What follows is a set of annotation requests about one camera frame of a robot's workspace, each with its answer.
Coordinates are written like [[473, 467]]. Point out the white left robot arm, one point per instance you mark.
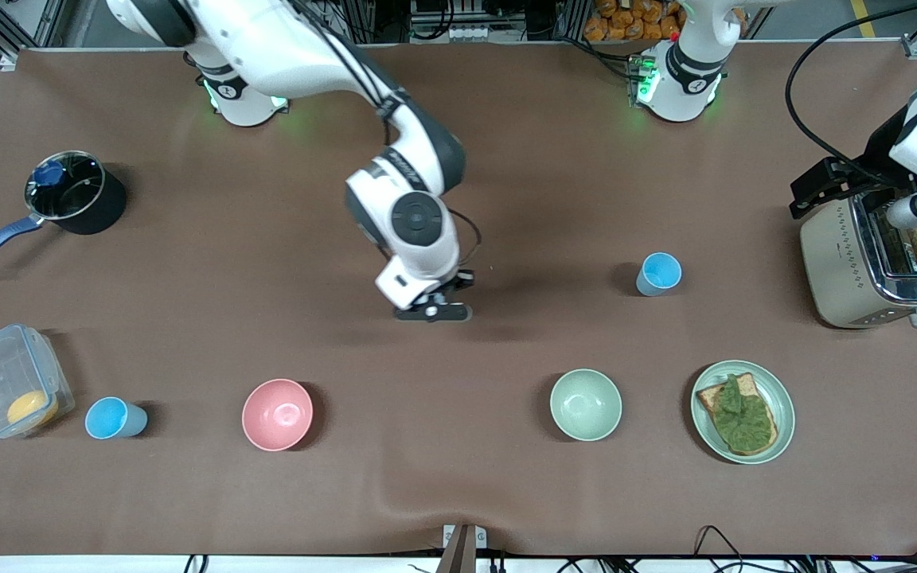
[[677, 76]]

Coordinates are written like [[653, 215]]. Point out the green lettuce leaf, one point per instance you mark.
[[741, 414]]

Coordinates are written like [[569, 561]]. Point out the metal table clamp bracket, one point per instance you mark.
[[458, 547]]

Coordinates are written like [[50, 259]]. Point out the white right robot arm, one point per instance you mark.
[[419, 223]]

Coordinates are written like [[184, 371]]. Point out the bag of orange snacks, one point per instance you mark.
[[626, 20]]

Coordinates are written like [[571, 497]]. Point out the beige steel toaster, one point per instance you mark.
[[840, 270]]

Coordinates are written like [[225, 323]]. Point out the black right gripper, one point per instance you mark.
[[459, 284]]

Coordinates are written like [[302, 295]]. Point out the yellow orange round food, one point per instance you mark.
[[31, 409]]

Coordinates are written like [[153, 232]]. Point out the pale green plate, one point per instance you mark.
[[781, 398]]

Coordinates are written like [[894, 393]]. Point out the small blue object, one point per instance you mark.
[[48, 173]]

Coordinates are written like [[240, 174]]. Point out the toast slice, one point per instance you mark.
[[709, 394]]

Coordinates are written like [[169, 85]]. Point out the pink bowl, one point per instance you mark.
[[277, 414]]

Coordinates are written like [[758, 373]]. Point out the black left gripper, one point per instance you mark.
[[879, 157]]

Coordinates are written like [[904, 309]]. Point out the light blue plastic cup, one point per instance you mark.
[[657, 273], [112, 419]]

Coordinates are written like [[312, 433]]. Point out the pale green bowl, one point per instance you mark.
[[586, 404]]

